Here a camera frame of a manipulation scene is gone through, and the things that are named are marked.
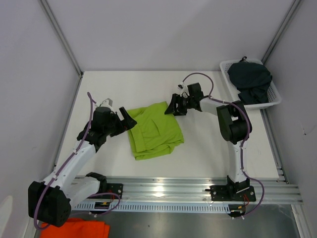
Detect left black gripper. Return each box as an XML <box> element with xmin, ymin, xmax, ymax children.
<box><xmin>104</xmin><ymin>107</ymin><xmax>136</xmax><ymax>137</ymax></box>

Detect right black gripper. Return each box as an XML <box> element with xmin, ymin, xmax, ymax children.
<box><xmin>164</xmin><ymin>94</ymin><xmax>194</xmax><ymax>117</ymax></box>

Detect lime green shorts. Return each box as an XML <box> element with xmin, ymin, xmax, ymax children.
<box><xmin>128</xmin><ymin>102</ymin><xmax>185</xmax><ymax>161</ymax></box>

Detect dark navy shorts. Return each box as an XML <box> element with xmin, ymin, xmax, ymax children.
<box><xmin>227</xmin><ymin>58</ymin><xmax>272</xmax><ymax>105</ymax></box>

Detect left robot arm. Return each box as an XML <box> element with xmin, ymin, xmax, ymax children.
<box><xmin>28</xmin><ymin>107</ymin><xmax>137</xmax><ymax>227</ymax></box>

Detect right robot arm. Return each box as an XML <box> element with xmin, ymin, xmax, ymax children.
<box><xmin>165</xmin><ymin>83</ymin><xmax>252</xmax><ymax>200</ymax></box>

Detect white plastic basket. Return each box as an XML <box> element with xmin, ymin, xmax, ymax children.
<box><xmin>219</xmin><ymin>59</ymin><xmax>282</xmax><ymax>110</ymax></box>

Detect orange cloth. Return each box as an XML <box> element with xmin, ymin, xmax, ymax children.
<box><xmin>40</xmin><ymin>218</ymin><xmax>110</xmax><ymax>238</ymax></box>

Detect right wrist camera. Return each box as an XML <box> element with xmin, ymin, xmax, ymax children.
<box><xmin>177</xmin><ymin>81</ymin><xmax>188</xmax><ymax>91</ymax></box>

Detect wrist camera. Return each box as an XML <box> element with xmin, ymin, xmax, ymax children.
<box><xmin>177</xmin><ymin>81</ymin><xmax>188</xmax><ymax>91</ymax></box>
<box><xmin>97</xmin><ymin>98</ymin><xmax>113</xmax><ymax>109</ymax></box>

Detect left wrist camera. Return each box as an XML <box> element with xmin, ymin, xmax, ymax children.
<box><xmin>97</xmin><ymin>98</ymin><xmax>113</xmax><ymax>109</ymax></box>

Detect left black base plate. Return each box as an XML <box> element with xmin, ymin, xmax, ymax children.
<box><xmin>98</xmin><ymin>183</ymin><xmax>124</xmax><ymax>200</ymax></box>

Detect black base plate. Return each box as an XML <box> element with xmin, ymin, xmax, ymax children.
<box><xmin>98</xmin><ymin>183</ymin><xmax>124</xmax><ymax>200</ymax></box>
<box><xmin>205</xmin><ymin>185</ymin><xmax>256</xmax><ymax>202</ymax></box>

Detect white slotted cable duct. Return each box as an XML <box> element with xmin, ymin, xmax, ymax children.
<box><xmin>73</xmin><ymin>201</ymin><xmax>230</xmax><ymax>214</ymax></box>

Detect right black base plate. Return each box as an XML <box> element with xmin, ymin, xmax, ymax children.
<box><xmin>205</xmin><ymin>185</ymin><xmax>256</xmax><ymax>202</ymax></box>

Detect aluminium mounting rail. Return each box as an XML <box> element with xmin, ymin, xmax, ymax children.
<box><xmin>107</xmin><ymin>176</ymin><xmax>303</xmax><ymax>204</ymax></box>

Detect left aluminium corner post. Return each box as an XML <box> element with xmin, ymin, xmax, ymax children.
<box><xmin>38</xmin><ymin>0</ymin><xmax>83</xmax><ymax>78</ymax></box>

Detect aluminium corner post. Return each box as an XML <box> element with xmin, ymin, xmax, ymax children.
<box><xmin>261</xmin><ymin>0</ymin><xmax>304</xmax><ymax>64</ymax></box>
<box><xmin>38</xmin><ymin>0</ymin><xmax>83</xmax><ymax>78</ymax></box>

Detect right aluminium corner post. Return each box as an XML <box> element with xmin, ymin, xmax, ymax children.
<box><xmin>261</xmin><ymin>0</ymin><xmax>304</xmax><ymax>64</ymax></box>

